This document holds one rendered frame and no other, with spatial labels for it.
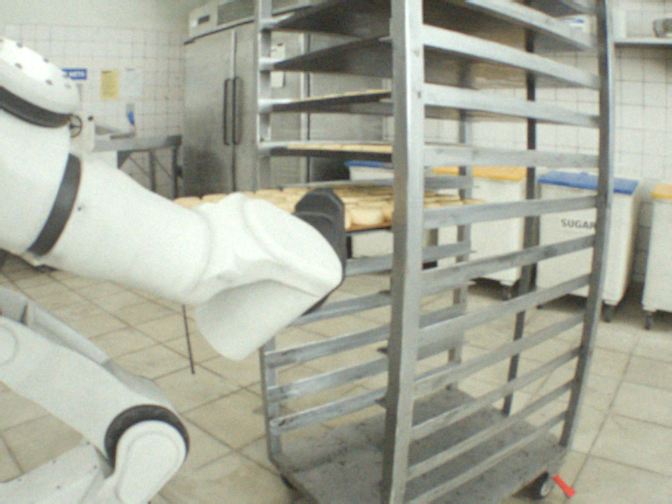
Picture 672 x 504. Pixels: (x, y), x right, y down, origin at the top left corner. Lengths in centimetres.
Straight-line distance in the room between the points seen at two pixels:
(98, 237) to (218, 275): 9
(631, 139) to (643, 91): 32
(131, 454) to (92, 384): 12
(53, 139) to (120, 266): 9
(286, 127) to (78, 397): 279
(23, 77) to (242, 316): 25
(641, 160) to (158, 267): 312
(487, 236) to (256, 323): 254
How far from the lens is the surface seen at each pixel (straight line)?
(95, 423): 80
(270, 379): 118
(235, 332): 42
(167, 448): 79
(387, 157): 74
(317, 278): 39
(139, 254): 32
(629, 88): 332
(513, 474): 126
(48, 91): 29
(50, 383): 76
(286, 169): 336
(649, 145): 328
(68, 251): 30
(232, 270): 35
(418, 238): 70
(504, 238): 286
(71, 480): 87
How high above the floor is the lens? 90
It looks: 13 degrees down
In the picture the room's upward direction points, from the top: straight up
